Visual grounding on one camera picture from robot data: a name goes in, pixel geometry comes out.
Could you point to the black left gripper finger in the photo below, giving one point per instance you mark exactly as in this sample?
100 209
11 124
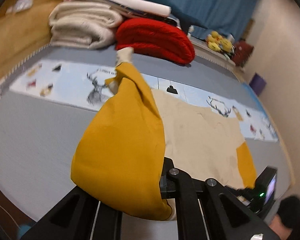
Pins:
166 183

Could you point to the beige and mustard garment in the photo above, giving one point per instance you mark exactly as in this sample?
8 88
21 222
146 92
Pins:
120 157

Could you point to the person's right hand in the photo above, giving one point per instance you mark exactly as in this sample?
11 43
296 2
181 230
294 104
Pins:
279 228

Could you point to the purple box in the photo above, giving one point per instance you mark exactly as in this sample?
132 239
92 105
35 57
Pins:
257 84

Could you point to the light blue printed bed runner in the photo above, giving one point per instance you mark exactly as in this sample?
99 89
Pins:
83 85

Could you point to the dark red bag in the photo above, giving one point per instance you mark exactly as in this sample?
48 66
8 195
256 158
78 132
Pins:
243 51

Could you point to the red folded blanket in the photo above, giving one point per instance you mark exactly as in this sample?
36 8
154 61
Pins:
156 39

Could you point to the yellow plush toys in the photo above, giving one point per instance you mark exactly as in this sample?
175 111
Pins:
218 43

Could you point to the white rolled cloth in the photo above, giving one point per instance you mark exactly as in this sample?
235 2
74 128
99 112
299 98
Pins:
145 6

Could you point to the cream folded blanket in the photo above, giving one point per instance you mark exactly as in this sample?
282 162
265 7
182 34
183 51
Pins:
87 25

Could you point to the blue curtain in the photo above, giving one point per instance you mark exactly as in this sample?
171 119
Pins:
224 16

